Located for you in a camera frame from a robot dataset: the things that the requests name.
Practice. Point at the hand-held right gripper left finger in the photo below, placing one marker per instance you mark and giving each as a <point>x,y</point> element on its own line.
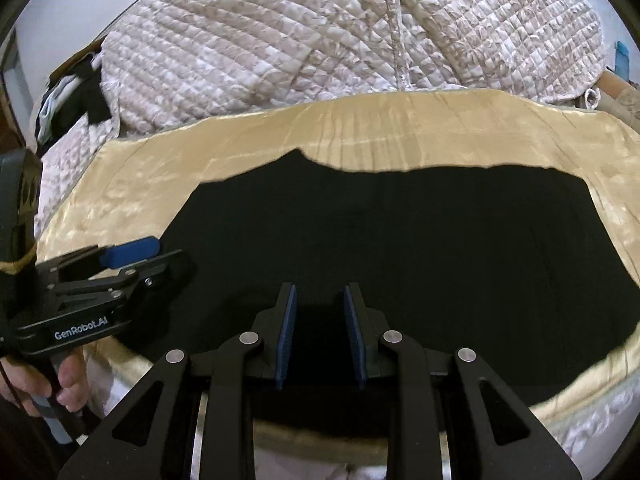
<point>286,340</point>

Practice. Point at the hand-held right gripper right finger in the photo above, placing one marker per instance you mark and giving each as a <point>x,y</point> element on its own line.
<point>355,340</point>

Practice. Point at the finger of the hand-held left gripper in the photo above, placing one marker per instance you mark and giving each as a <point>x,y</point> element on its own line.
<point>150,272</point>
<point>132,250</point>

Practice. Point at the black pants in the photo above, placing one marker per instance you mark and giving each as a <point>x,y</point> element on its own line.
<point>400,240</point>

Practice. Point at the person's left hand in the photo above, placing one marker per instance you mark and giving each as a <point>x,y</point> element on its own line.
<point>70,380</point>

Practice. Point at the pile of dark clothes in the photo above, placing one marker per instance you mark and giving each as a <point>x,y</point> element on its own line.
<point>80,95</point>

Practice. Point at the beige satin blanket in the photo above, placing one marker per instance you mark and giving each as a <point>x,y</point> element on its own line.
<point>380,130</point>

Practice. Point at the quilted floral bedspread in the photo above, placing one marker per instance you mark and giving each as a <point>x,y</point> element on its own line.
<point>300,30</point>

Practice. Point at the cardboard tube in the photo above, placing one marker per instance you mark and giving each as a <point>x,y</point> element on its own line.
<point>622,97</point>

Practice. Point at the small blue item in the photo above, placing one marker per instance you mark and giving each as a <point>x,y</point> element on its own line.
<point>622,60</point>

